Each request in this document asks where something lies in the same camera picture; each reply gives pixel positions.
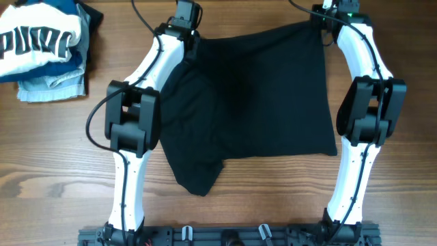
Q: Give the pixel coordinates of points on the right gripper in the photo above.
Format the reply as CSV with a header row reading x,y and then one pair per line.
x,y
315,20

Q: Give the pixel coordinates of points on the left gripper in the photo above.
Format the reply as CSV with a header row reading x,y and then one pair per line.
x,y
190,55

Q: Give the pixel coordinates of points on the black t-shirt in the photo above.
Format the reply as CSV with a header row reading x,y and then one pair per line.
x,y
262,94

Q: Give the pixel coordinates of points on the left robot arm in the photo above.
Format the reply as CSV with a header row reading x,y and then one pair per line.
x,y
132,121

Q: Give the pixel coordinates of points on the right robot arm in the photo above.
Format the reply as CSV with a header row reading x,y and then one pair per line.
x,y
365,120

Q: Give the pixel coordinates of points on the black folded garment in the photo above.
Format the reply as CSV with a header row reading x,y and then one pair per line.
x,y
96,18

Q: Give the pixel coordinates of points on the dark blue folded garment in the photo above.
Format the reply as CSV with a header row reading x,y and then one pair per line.
x,y
51,68

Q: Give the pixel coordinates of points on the light blue denim garment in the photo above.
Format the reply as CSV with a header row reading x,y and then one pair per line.
x,y
62,87

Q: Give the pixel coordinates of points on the white Puma shirt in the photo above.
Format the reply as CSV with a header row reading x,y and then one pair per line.
x,y
34,35

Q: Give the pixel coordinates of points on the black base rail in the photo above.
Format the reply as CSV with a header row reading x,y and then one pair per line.
x,y
264,234

